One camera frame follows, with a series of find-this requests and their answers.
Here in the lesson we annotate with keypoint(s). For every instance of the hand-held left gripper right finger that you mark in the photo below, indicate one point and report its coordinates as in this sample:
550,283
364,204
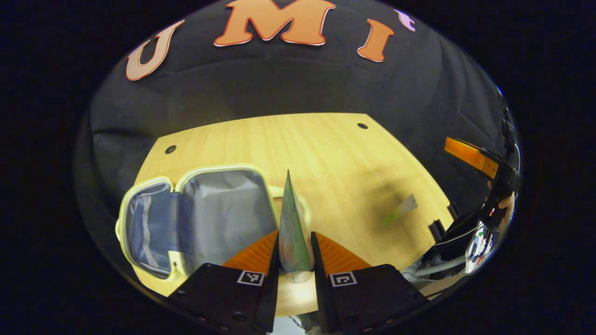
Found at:
319,279

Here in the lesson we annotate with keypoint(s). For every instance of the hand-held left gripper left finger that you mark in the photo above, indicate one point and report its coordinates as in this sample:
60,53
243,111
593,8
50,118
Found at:
272,279

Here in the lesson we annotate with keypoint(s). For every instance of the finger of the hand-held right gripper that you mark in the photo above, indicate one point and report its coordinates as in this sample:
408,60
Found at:
470,156

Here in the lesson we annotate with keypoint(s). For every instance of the white skin care tube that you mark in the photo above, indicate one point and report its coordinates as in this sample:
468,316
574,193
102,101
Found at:
293,232

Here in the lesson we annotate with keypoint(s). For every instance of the pale yellow suitcase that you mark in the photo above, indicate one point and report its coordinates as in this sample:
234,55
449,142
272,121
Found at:
228,214

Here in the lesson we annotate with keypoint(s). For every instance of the green skin care tube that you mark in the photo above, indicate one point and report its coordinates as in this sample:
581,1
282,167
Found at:
399,210

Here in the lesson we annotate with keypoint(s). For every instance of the person's grey clothing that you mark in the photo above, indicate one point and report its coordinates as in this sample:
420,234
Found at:
298,325

